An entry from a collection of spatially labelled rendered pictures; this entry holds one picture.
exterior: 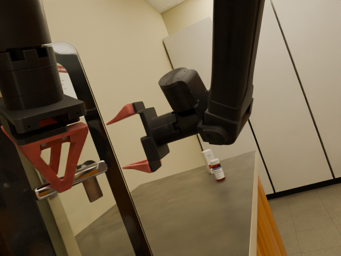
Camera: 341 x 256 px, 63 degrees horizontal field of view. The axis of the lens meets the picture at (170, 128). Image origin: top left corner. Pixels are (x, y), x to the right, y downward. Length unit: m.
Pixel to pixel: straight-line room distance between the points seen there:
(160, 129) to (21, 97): 0.29
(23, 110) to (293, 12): 3.16
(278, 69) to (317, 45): 0.43
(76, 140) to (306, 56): 3.07
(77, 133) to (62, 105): 0.03
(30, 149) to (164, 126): 0.29
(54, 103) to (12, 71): 0.05
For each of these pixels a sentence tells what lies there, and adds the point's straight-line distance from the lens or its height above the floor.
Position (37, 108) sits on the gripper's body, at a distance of 0.30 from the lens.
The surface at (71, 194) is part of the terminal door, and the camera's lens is 0.41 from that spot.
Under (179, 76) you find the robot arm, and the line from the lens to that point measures 0.48.
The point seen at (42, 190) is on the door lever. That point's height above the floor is 1.20.
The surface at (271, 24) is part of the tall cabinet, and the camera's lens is 3.30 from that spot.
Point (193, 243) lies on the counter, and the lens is 0.71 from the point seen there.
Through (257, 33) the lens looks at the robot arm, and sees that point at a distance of 0.38.
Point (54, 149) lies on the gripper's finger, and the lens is 0.37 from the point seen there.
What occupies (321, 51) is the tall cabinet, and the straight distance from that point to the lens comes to 3.30.
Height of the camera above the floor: 1.22
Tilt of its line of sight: 1 degrees down
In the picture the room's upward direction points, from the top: 20 degrees counter-clockwise
